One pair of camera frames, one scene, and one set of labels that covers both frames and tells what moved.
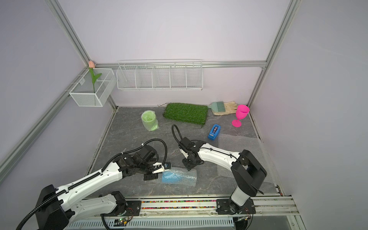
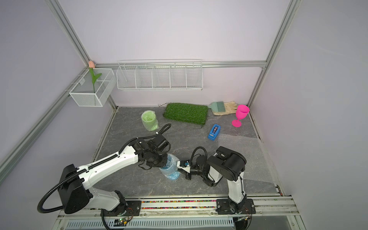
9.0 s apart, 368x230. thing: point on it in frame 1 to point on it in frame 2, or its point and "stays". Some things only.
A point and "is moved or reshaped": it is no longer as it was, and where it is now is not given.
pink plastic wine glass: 242,111 stays
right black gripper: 186,165 to 187,176
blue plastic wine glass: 172,177 to 171,169
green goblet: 149,120 stays
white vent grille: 154,223 stays
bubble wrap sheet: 181,176 is moved or reshaped
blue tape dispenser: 214,132 stays
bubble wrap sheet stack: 238,143 stays
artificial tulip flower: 91,65 stays
